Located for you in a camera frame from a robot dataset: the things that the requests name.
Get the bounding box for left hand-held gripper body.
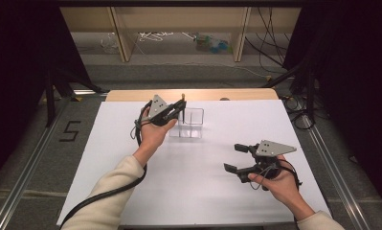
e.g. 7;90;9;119
141;94;177;127

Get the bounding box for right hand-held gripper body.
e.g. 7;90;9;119
242;139;298;185

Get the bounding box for thin paintbrush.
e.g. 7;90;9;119
180;93;187;125

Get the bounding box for clear plastic organizer box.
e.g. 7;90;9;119
168;107;206;139

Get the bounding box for person's left hand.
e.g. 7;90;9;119
132;106;179;161

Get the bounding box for person's right hand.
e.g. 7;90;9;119
247;154;303;213

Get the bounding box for wooden table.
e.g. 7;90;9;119
104;87;280;103

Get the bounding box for white sheet table cover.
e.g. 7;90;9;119
56;99;334;226

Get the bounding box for colourful plastic bag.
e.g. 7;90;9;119
192;32;235;55

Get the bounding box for black metal stand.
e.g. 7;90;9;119
40;61;104;129
260;59;318;129

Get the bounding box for clear plastic bag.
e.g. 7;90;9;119
99;32;121;55

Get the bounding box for wooden shelf unit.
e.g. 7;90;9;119
59;6;303;63

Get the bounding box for dark curtain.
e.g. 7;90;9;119
282;0;382;212
0;0;94;190

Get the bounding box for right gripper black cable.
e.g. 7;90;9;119
250;157;303;194

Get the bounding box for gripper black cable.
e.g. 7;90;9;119
59;100;154;230
250;157;303;194

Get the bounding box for black cable bundle on floor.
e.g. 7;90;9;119
280;93;318;131

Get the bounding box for metal floor rail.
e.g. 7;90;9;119
0;97;73;230
301;114;372;230

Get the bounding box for white cord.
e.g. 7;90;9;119
137;31;175;43

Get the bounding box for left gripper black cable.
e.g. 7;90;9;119
59;100;154;230

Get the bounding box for hanging black cables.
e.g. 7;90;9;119
243;6;292;69

